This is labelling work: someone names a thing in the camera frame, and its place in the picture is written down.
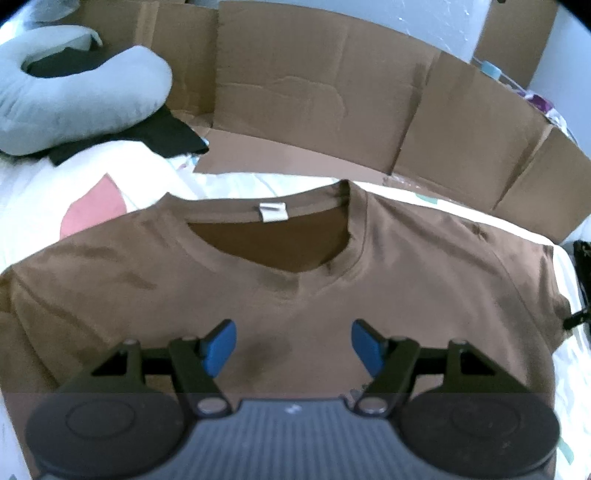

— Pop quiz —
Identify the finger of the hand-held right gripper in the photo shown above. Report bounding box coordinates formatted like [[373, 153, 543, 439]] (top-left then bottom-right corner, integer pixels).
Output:
[[563, 309, 591, 330]]

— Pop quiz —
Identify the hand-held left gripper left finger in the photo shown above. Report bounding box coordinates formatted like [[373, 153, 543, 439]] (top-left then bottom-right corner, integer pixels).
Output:
[[90, 318, 238, 418]]

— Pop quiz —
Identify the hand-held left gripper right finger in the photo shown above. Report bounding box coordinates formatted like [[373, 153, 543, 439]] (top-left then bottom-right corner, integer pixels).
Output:
[[351, 318, 504, 417]]

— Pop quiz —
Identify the brown t-shirt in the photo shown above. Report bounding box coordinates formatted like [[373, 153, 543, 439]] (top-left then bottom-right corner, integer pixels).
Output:
[[0, 179, 573, 480]]

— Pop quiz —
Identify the black cloth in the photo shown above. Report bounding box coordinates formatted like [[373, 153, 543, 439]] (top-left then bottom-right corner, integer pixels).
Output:
[[25, 44, 211, 167]]

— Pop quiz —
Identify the purple patterned cloth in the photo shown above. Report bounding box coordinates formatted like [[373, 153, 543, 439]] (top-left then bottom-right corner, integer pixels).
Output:
[[522, 90, 561, 116]]

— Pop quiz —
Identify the white printed bed sheet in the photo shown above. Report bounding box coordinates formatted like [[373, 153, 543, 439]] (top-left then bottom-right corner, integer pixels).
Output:
[[0, 138, 591, 480]]

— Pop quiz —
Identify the flattened cardboard sheet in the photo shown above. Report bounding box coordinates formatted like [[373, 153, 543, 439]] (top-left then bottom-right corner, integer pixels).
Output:
[[74, 0, 591, 245]]

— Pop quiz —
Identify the grey neck pillow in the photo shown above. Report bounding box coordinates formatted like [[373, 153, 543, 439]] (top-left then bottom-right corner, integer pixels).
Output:
[[0, 23, 174, 158]]

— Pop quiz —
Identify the large cardboard box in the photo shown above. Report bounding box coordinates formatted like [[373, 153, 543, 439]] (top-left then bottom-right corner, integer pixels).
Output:
[[473, 0, 559, 88]]

